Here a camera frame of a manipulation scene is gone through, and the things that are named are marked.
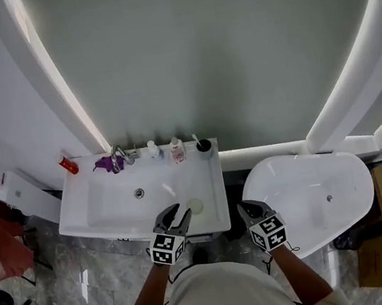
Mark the person's left black shoe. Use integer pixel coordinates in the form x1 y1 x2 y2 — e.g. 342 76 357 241
190 246 212 266

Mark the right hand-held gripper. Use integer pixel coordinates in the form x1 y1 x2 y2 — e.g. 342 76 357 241
236 194 290 256

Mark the person's left forearm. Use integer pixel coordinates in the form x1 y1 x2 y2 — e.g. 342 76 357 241
119 262 173 305

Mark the purple cloth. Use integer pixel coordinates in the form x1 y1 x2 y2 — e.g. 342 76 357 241
91 154 123 175

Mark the person's right forearm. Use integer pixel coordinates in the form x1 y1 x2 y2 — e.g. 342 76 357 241
270 238 337 305

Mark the white water dispenser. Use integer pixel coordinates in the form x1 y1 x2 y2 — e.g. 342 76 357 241
0 162 66 233

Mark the black folding rack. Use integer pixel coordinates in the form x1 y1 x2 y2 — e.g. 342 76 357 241
12 221 56 289

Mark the chrome faucet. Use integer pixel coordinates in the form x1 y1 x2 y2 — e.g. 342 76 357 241
109 141 143 174

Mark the white lit wall frame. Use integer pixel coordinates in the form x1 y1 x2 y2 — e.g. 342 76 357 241
0 0 113 170
283 0 382 156

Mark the white bathtub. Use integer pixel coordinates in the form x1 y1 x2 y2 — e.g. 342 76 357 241
237 141 382 267

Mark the red bottle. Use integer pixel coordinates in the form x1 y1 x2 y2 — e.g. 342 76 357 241
54 148 81 177

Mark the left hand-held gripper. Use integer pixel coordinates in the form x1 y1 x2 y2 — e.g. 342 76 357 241
143 201 200 268

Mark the white wall ledge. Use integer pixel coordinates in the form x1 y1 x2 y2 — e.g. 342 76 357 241
218 126 382 179

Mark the pink hanging cloth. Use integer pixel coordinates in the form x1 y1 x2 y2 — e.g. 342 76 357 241
0 196 37 282

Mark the pink-label soap bottle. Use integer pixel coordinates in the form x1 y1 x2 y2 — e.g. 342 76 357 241
168 135 188 165

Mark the black gripper cord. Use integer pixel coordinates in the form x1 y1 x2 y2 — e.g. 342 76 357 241
259 238 304 276

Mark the dark cup with toothbrush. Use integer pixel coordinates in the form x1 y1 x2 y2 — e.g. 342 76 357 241
195 138 214 162

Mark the white sink vanity cabinet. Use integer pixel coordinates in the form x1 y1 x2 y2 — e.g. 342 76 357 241
48 135 234 265

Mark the small white pump bottle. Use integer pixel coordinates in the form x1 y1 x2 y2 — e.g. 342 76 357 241
146 138 166 162

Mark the person's beige shirt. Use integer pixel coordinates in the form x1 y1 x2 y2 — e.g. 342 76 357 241
89 242 349 305

